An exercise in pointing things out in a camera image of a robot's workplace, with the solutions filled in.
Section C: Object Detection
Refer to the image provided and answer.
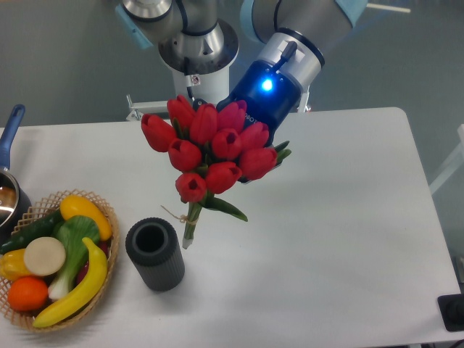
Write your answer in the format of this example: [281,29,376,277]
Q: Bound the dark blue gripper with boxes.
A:
[191,28,326,183]

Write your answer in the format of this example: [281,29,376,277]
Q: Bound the red tulip bouquet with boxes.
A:
[141,95,291,249]

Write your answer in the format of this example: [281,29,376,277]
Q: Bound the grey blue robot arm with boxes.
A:
[117,1,366,184]

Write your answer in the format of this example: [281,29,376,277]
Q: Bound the dark grey ribbed vase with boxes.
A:
[125,217,185,291]

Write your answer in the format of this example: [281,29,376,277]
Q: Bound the yellow squash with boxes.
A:
[59,195,112,241]

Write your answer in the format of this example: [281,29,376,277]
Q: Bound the red fruit in basket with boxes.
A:
[75,241,109,286]

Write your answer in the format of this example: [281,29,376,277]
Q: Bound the woven wicker basket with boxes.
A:
[1,189,120,333]

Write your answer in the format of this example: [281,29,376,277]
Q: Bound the green bok choy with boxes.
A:
[48,215,100,301]

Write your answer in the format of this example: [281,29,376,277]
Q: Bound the yellow banana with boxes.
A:
[33,237,108,328]

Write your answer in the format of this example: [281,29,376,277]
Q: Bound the dark green cucumber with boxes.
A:
[1,210,64,255]

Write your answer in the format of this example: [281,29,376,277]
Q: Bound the beige round disc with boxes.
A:
[23,237,66,276]

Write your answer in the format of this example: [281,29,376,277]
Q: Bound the yellow bell pepper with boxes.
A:
[1,249,33,281]

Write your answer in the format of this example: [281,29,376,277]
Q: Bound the orange fruit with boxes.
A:
[7,276,49,312]

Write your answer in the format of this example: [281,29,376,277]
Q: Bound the black device at table edge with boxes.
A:
[437,294,464,332]

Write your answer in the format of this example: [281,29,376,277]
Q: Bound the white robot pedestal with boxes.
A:
[170,67,230,104]

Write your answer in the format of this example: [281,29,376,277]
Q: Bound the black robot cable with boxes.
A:
[183,57,196,104]

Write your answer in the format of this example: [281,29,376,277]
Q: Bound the white table clamp bracket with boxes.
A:
[126,94,167,121]

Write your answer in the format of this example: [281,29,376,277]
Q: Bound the blue handled saucepan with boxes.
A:
[1,104,31,244]

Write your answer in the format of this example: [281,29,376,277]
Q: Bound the white frame at right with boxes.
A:
[429,124,463,195]

